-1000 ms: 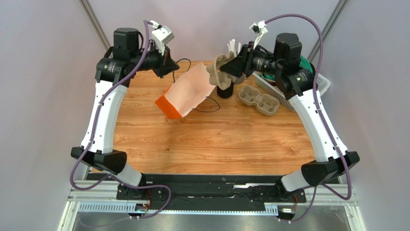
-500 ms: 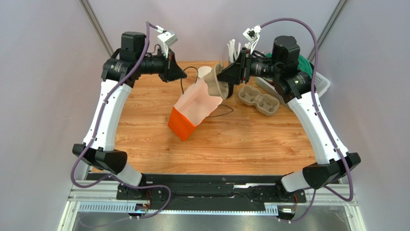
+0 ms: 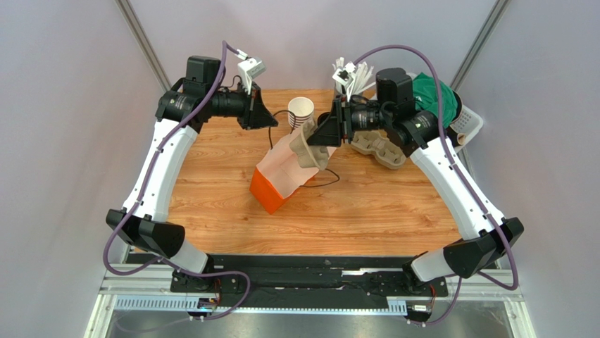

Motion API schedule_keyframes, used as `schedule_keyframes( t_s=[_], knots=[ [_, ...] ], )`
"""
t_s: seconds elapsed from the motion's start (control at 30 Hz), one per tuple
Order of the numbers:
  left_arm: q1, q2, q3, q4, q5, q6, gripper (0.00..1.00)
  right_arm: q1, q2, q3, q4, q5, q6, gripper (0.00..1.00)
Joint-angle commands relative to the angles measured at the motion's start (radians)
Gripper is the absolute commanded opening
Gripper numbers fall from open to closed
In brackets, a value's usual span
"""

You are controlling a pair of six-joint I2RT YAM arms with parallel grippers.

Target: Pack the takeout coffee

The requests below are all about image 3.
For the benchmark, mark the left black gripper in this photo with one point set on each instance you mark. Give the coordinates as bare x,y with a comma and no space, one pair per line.
262,117

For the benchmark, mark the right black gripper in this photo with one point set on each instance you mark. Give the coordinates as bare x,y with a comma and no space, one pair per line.
344,121

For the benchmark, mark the orange paper bag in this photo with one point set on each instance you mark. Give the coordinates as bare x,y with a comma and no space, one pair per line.
278,175

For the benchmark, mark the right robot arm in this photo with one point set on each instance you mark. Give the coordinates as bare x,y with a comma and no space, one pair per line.
486,234

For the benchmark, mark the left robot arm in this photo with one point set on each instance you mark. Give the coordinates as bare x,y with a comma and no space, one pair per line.
182,111

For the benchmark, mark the paper cup stack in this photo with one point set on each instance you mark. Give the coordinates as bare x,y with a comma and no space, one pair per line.
301,109

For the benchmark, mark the grey straw holder cup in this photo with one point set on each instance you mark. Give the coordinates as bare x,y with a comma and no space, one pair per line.
353,99

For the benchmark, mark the white wrapped straws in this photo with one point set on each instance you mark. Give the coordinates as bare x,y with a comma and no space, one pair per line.
364,76

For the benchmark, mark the white plastic basket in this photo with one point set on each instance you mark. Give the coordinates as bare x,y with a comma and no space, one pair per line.
462,124

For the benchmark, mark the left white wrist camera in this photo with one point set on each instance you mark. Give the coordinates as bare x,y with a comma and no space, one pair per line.
249,68

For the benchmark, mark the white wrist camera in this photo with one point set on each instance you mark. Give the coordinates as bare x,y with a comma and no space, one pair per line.
343,76
249,68

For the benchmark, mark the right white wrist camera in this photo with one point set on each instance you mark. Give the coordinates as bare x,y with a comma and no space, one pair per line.
343,76

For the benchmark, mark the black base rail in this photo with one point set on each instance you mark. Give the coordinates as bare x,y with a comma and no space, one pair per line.
324,282

